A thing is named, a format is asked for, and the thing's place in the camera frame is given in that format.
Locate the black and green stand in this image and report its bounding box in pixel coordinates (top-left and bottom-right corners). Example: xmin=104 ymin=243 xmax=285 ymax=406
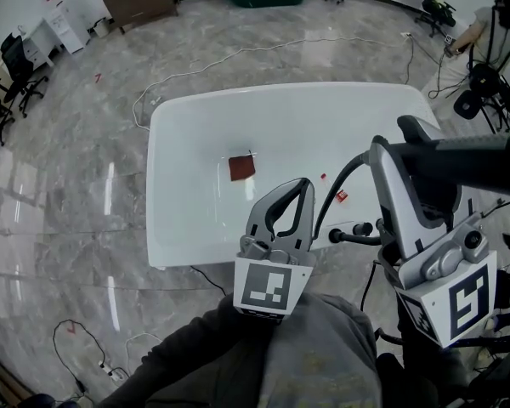
xmin=414 ymin=0 xmax=458 ymax=38

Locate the short white floor cable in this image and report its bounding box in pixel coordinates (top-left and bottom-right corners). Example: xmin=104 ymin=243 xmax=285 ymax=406
xmin=124 ymin=331 xmax=164 ymax=374

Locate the small white bin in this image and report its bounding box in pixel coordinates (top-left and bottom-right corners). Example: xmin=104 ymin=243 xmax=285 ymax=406
xmin=90 ymin=16 xmax=112 ymax=38

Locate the black cable under bathtub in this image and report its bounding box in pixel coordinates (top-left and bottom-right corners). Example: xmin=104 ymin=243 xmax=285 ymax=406
xmin=190 ymin=264 xmax=229 ymax=298

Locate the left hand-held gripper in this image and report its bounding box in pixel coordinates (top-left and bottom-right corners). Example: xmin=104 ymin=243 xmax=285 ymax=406
xmin=233 ymin=178 xmax=317 ymax=324

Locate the black shower hose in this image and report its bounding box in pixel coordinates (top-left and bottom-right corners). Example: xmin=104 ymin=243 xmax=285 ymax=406
xmin=313 ymin=150 xmax=384 ymax=247

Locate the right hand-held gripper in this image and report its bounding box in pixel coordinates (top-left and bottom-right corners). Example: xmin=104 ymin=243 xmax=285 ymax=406
xmin=369 ymin=135 xmax=499 ymax=349

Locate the black looped floor cable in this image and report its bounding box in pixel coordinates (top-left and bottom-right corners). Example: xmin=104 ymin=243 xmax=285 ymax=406
xmin=52 ymin=318 xmax=108 ymax=400

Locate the brown square cloth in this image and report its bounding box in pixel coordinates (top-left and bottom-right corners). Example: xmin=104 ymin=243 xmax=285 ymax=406
xmin=228 ymin=154 xmax=258 ymax=183

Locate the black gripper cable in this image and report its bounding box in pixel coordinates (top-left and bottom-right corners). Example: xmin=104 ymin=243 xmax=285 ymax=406
xmin=360 ymin=260 xmax=405 ymax=344

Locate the person's left forearm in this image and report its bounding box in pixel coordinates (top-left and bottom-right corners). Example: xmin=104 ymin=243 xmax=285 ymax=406
xmin=96 ymin=291 xmax=282 ymax=408

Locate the white bathtub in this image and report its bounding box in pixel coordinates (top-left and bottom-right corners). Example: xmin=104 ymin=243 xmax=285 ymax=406
xmin=145 ymin=82 xmax=442 ymax=270

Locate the white power strip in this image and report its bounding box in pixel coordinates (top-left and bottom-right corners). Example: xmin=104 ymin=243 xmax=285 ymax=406
xmin=99 ymin=360 xmax=129 ymax=383

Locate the person's right forearm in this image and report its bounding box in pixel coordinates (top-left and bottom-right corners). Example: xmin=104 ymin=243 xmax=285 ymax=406
xmin=375 ymin=312 xmax=473 ymax=408

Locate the person's grey shirt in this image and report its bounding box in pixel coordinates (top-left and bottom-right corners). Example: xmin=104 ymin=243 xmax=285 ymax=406
xmin=261 ymin=291 xmax=384 ymax=408

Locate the thin black floor cable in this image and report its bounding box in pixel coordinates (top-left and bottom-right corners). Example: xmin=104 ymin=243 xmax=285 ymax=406
xmin=402 ymin=35 xmax=416 ymax=88

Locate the white desk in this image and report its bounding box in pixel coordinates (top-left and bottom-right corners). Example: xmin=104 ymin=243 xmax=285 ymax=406
xmin=0 ymin=17 xmax=65 ymax=70

